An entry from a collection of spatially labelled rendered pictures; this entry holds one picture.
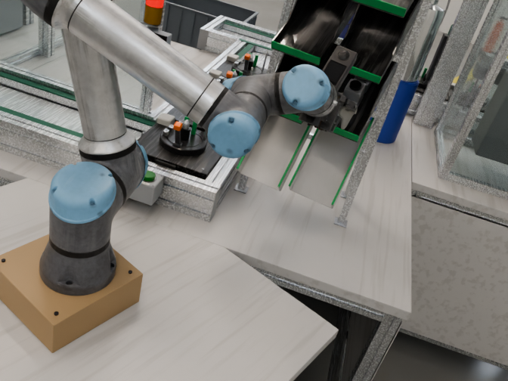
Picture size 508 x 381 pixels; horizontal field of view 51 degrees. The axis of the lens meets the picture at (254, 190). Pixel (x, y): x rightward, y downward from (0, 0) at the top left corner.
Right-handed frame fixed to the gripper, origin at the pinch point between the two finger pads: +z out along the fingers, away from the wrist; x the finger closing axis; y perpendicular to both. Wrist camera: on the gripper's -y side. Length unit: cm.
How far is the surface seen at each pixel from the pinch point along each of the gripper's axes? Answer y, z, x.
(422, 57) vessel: -34, 90, 8
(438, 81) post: -34, 128, 17
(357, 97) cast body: -4.2, 17.7, 1.7
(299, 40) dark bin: -11.6, 9.5, -16.2
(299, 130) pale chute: 9.1, 25.3, -10.8
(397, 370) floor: 90, 117, 51
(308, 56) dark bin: -8.0, 4.4, -11.2
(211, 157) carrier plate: 26.3, 24.1, -32.1
